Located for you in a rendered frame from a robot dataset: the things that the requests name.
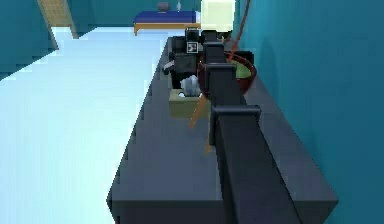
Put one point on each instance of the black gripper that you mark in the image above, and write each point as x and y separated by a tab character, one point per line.
185	64

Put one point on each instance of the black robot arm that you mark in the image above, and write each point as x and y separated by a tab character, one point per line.
248	166

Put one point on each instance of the olive tissue box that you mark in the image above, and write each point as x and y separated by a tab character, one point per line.
183	105

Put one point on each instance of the orange pencil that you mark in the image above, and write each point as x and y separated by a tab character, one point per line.
196	115

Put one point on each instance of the small white figurine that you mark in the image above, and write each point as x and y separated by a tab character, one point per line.
179	5

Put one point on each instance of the dark red bowl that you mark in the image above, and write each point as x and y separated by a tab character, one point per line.
246	75

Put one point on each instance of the dark grey long cabinet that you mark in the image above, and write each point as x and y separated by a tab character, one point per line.
166	173

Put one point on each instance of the blue bed with wooden frame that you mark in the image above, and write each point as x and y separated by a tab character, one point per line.
166	17

